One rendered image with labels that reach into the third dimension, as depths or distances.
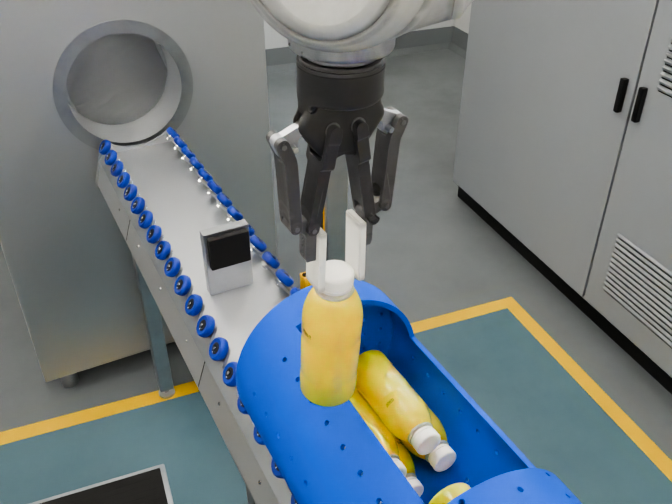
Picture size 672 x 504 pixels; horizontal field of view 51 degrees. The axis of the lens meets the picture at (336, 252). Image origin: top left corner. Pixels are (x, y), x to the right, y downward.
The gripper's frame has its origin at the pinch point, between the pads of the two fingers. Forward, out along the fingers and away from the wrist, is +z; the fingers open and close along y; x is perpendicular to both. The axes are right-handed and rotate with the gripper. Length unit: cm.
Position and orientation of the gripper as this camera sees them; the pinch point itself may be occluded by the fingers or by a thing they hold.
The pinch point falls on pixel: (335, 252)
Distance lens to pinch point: 70.0
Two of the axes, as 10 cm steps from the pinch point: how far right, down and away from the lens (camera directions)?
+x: 4.7, 5.1, -7.2
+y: -8.8, 2.5, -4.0
